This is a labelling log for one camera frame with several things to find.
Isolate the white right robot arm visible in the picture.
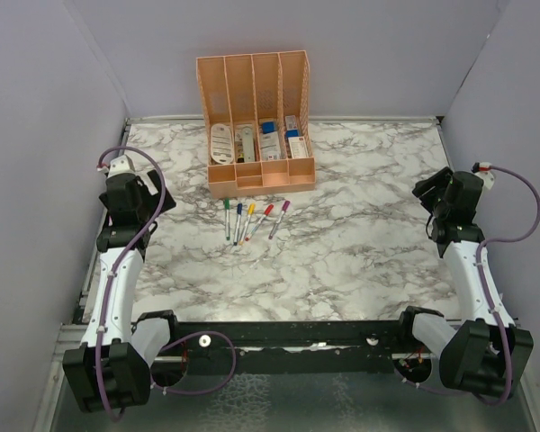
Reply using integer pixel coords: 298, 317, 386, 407
395, 162, 534, 406

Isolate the blue white pen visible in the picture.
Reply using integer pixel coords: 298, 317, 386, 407
233, 213, 242, 246

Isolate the white box blue lid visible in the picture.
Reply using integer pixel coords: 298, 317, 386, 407
259, 120, 283, 161

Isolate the peach plastic desk organizer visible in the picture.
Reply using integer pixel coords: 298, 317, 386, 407
196, 50, 316, 198

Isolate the red white pen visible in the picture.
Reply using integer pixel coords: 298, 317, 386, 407
245, 213, 267, 241

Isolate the grey metal flat tool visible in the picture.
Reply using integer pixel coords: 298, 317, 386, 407
239, 126, 256, 163

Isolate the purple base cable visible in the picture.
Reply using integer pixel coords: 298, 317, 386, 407
148, 331, 239, 397
400, 377, 478, 398

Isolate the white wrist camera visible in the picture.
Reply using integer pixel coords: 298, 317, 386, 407
97, 155, 137, 181
472, 162, 496, 190

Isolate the white oval packaged item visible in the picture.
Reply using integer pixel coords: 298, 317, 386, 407
210, 123, 234, 165

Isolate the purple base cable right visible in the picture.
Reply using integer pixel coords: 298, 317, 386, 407
400, 377, 478, 398

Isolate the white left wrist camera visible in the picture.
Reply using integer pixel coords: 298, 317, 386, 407
97, 155, 137, 181

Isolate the black metal base frame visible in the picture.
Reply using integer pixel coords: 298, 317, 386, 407
152, 317, 431, 375

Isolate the green white pen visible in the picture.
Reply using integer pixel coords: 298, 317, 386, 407
225, 207, 230, 241

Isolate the magenta white pen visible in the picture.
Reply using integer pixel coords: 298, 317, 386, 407
268, 210, 285, 240

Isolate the red pen cap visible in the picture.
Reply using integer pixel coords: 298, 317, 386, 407
264, 204, 274, 216

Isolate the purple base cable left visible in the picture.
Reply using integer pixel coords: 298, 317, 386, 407
148, 331, 239, 397

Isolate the yellow white pen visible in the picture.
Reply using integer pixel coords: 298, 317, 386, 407
238, 214, 251, 246

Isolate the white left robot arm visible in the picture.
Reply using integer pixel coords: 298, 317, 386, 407
62, 170, 181, 413

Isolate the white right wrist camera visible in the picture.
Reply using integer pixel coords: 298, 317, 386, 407
472, 162, 496, 190

